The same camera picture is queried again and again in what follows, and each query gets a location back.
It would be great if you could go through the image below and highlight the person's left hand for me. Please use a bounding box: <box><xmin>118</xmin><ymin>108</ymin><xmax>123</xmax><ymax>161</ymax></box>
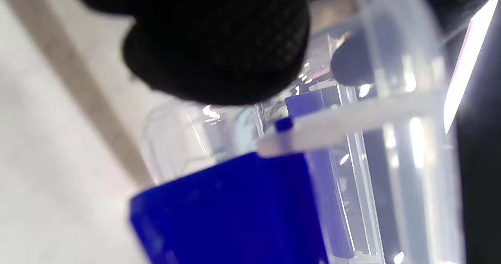
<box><xmin>63</xmin><ymin>0</ymin><xmax>314</xmax><ymax>106</ymax></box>

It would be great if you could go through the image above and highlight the clear plastic storage box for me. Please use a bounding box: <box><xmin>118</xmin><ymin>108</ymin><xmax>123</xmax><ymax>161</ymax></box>
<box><xmin>129</xmin><ymin>0</ymin><xmax>466</xmax><ymax>264</ymax></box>

